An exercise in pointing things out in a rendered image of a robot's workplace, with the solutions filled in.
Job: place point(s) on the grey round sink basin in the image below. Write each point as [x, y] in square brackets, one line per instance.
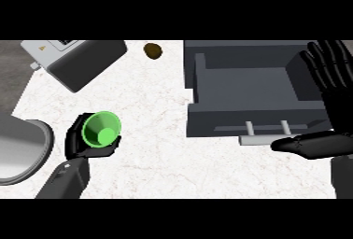
[21, 152]

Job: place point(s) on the dark grey drawer front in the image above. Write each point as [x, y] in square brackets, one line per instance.
[257, 123]

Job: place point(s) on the green cup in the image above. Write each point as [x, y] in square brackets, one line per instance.
[102, 129]

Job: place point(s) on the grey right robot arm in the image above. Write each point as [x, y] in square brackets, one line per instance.
[343, 177]

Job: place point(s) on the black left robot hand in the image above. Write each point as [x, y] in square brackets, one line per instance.
[75, 146]

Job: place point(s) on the dark grey open drawer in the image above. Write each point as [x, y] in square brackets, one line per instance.
[250, 84]

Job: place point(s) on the grey and black appliance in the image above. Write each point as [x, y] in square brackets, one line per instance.
[75, 62]

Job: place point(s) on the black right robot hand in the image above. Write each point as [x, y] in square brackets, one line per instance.
[331, 93]

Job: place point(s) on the brown potato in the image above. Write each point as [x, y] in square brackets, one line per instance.
[152, 51]

